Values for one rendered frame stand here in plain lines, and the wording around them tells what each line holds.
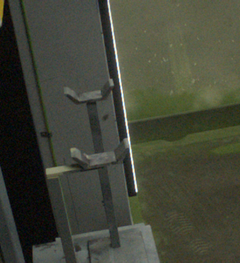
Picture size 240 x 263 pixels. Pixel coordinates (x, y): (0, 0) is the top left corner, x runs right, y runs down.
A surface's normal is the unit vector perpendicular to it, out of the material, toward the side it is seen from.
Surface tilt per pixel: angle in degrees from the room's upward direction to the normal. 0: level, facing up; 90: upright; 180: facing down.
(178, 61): 57
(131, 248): 0
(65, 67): 90
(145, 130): 90
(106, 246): 0
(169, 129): 90
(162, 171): 0
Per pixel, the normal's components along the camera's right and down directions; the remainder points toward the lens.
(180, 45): 0.02, -0.09
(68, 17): 0.11, 0.46
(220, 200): -0.14, -0.87
